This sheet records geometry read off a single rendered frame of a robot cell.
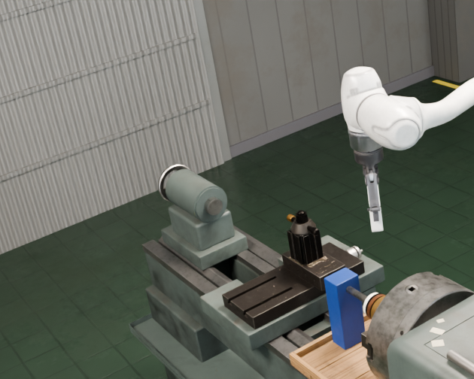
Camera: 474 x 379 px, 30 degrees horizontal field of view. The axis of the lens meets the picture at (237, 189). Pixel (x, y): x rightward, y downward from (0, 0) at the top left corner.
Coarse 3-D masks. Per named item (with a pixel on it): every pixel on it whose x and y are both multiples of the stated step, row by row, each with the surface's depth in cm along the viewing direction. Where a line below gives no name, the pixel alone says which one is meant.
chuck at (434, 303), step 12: (444, 288) 219; (456, 288) 219; (420, 300) 217; (432, 300) 215; (444, 300) 216; (456, 300) 219; (420, 312) 214; (432, 312) 215; (408, 324) 214; (420, 324) 214; (396, 336) 215
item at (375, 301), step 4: (372, 296) 242; (376, 296) 241; (380, 296) 241; (384, 296) 240; (372, 300) 240; (376, 300) 240; (380, 300) 239; (368, 304) 241; (372, 304) 240; (376, 304) 238; (368, 308) 241; (372, 308) 239; (376, 308) 238; (368, 312) 241; (372, 312) 239; (368, 316) 242; (372, 316) 239
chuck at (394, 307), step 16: (400, 288) 222; (432, 288) 219; (384, 304) 222; (400, 304) 219; (384, 320) 219; (400, 320) 216; (368, 336) 223; (384, 336) 218; (384, 352) 218; (384, 368) 220
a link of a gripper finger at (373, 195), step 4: (368, 176) 228; (368, 180) 228; (376, 180) 228; (368, 184) 228; (372, 184) 228; (376, 184) 228; (368, 188) 228; (372, 188) 228; (376, 188) 228; (372, 192) 228; (376, 192) 228; (372, 196) 228; (376, 196) 228; (372, 200) 228; (376, 200) 228; (372, 204) 228; (376, 204) 228; (380, 208) 228
